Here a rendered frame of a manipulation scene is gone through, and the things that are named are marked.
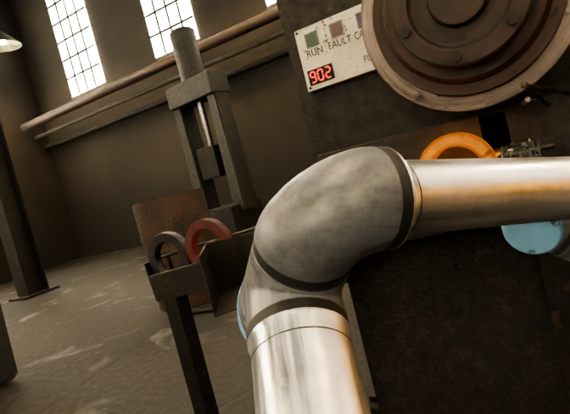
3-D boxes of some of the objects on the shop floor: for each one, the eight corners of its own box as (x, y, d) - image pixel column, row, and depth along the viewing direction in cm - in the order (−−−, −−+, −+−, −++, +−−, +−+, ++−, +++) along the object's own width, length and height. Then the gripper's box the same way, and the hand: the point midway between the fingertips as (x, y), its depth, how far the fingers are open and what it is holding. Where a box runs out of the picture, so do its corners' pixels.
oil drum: (191, 289, 427) (165, 195, 421) (243, 283, 397) (217, 181, 391) (143, 315, 375) (114, 208, 370) (199, 310, 346) (168, 193, 340)
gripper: (547, 159, 86) (539, 120, 103) (495, 169, 91) (496, 131, 108) (556, 198, 89) (547, 155, 106) (505, 207, 94) (504, 164, 111)
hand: (524, 156), depth 107 cm, fingers closed
